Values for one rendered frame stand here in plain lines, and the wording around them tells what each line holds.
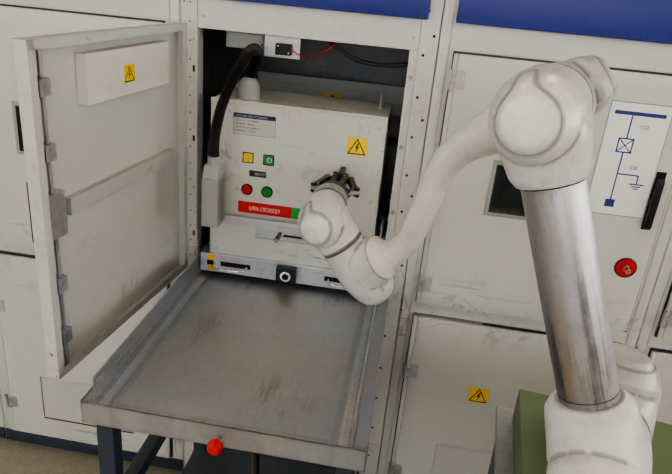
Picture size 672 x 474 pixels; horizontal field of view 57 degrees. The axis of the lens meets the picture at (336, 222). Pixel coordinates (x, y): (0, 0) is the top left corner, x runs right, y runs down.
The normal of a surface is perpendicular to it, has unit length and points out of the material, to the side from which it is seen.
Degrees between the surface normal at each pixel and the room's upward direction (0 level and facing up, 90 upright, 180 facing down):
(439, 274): 90
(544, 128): 84
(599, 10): 90
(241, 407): 0
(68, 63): 90
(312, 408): 0
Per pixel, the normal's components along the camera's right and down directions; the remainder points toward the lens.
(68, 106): 0.97, 0.17
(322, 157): -0.14, 0.36
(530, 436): 0.11, -0.92
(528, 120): -0.49, 0.18
